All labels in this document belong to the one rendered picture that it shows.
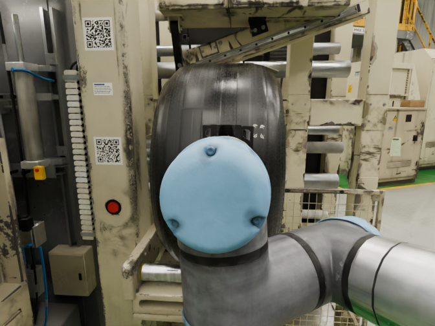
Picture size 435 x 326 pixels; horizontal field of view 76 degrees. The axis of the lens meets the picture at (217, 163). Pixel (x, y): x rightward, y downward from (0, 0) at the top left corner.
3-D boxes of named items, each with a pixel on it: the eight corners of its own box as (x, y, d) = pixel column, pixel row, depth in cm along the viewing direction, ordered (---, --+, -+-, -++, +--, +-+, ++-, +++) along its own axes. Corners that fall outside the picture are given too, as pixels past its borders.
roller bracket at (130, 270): (123, 301, 71) (120, 267, 69) (164, 231, 110) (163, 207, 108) (136, 302, 71) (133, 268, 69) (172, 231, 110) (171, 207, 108)
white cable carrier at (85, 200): (82, 239, 82) (63, 70, 72) (90, 231, 87) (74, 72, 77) (96, 240, 82) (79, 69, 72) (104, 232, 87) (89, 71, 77)
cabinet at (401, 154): (375, 188, 442) (385, 107, 415) (347, 178, 496) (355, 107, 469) (417, 183, 469) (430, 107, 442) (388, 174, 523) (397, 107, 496)
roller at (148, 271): (134, 277, 73) (139, 260, 75) (140, 282, 76) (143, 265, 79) (271, 284, 70) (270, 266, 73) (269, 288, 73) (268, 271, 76)
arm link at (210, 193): (157, 271, 18) (145, 141, 17) (188, 218, 29) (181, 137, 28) (279, 269, 18) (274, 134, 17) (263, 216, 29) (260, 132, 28)
